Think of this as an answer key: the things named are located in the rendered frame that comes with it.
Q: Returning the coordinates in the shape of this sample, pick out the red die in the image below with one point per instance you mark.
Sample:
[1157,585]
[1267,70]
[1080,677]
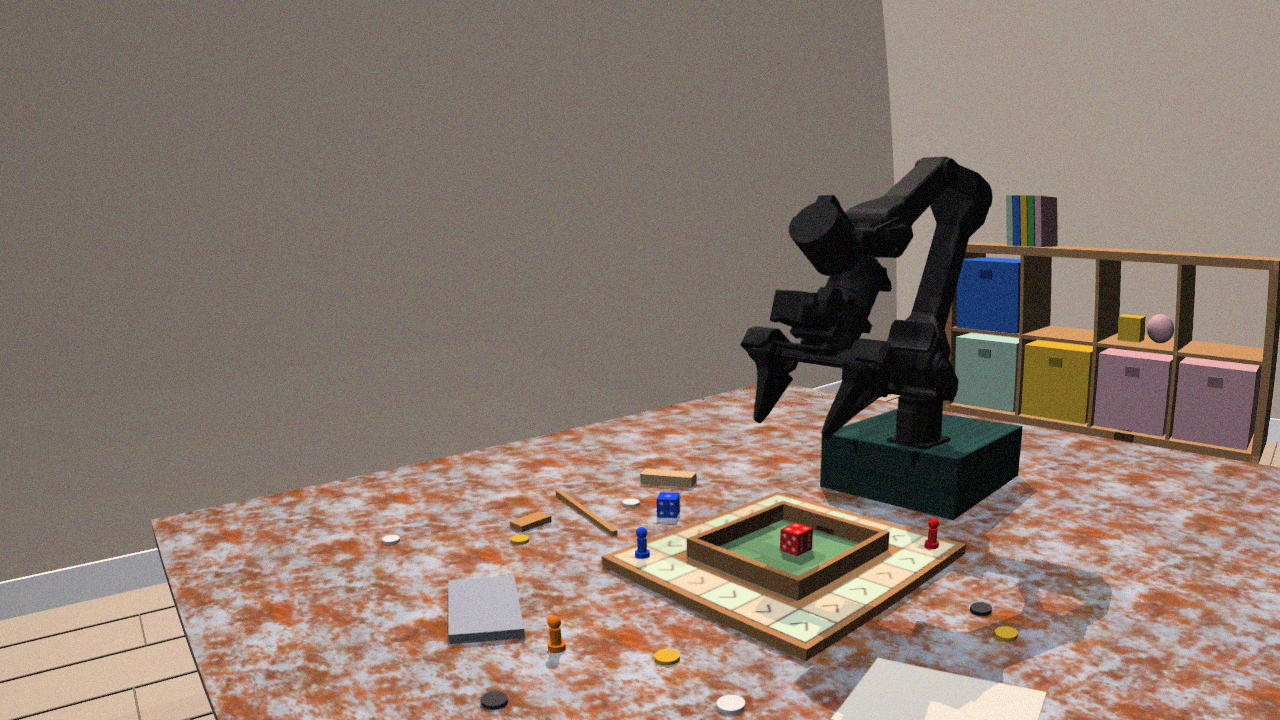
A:
[796,539]

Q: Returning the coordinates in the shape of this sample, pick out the red pawn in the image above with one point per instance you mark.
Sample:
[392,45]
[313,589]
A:
[932,542]

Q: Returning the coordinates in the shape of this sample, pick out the orange pawn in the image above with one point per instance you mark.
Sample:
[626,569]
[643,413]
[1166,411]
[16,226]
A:
[555,644]

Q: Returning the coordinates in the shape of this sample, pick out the orange rectangular block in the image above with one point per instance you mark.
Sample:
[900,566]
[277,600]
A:
[530,521]

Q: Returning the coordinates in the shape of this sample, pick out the blue pawn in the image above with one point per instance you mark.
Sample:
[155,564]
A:
[642,552]

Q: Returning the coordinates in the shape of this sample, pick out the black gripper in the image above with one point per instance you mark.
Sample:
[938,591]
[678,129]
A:
[869,367]

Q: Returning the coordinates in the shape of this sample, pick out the blue die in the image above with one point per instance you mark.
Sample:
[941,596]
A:
[668,505]

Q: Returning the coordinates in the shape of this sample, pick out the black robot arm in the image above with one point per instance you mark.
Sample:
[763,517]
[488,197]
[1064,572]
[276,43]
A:
[844,246]

